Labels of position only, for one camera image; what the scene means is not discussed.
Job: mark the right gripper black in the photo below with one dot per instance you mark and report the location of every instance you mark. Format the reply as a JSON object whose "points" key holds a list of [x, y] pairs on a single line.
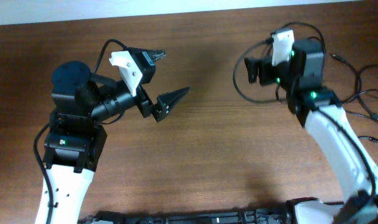
{"points": [[266, 71]]}

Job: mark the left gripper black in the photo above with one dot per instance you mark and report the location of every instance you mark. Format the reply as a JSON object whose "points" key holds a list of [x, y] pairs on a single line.
{"points": [[146, 101]]}

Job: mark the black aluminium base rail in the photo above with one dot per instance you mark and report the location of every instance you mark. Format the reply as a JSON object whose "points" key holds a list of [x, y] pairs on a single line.
{"points": [[276, 213]]}

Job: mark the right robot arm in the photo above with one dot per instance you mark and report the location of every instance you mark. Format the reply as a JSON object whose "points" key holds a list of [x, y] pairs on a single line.
{"points": [[297, 67]]}

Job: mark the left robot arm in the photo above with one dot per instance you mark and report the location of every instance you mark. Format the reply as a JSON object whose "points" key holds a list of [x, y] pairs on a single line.
{"points": [[85, 102]]}

